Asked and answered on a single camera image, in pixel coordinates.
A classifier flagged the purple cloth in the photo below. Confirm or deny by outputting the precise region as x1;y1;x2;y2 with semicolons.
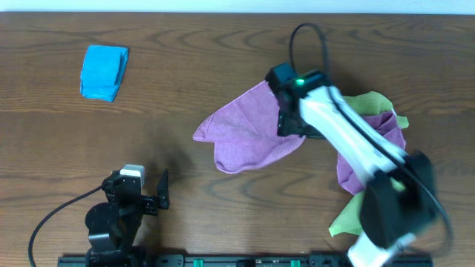
192;81;305;174
336;111;406;195

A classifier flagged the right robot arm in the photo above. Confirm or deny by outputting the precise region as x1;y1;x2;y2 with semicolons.
266;68;439;266

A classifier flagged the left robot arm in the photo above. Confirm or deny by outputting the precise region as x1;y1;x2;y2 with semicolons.
85;165;170;267

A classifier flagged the upper green cloth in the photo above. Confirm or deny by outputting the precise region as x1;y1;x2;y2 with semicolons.
343;91;409;129

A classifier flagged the green cloth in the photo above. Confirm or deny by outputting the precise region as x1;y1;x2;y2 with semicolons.
343;91;409;129
328;177;409;237

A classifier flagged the crumpled purple cloth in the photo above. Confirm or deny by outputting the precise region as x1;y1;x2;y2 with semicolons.
336;111;406;195

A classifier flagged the lower green cloth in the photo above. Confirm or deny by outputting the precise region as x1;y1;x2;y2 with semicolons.
328;177;409;237

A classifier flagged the folded blue cloth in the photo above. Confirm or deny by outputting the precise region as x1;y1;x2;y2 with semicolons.
80;44;129;102

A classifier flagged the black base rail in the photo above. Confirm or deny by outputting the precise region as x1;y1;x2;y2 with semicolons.
57;254;434;267

